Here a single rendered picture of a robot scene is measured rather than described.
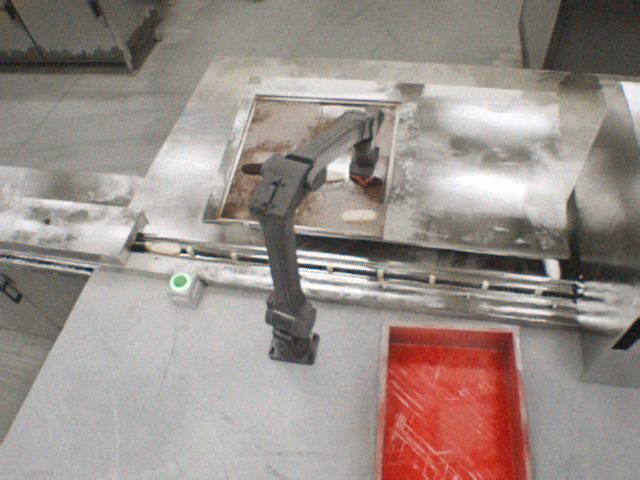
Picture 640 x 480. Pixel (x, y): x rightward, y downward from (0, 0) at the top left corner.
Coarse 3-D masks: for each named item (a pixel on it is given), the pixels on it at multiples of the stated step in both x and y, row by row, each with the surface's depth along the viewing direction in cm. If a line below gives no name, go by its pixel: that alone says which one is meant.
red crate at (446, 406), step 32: (416, 352) 120; (448, 352) 120; (480, 352) 119; (416, 384) 115; (448, 384) 115; (480, 384) 114; (416, 416) 111; (448, 416) 110; (480, 416) 109; (416, 448) 106; (448, 448) 106; (480, 448) 105; (512, 448) 104
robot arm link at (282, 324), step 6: (276, 312) 113; (276, 318) 113; (282, 318) 112; (288, 318) 112; (294, 318) 111; (276, 324) 114; (282, 324) 113; (288, 324) 112; (276, 330) 116; (282, 330) 117; (288, 330) 113; (276, 336) 117; (282, 336) 115; (288, 336) 114; (294, 336) 115; (288, 342) 116; (294, 342) 116
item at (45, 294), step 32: (0, 192) 173; (32, 192) 171; (64, 192) 169; (96, 192) 167; (128, 192) 166; (0, 256) 153; (0, 288) 172; (32, 288) 169; (64, 288) 163; (0, 320) 209; (32, 320) 199; (64, 320) 189
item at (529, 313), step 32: (32, 256) 148; (160, 256) 141; (256, 288) 133; (320, 288) 130; (352, 288) 129; (384, 288) 128; (416, 288) 127; (480, 320) 123; (512, 320) 121; (544, 320) 118; (576, 320) 117
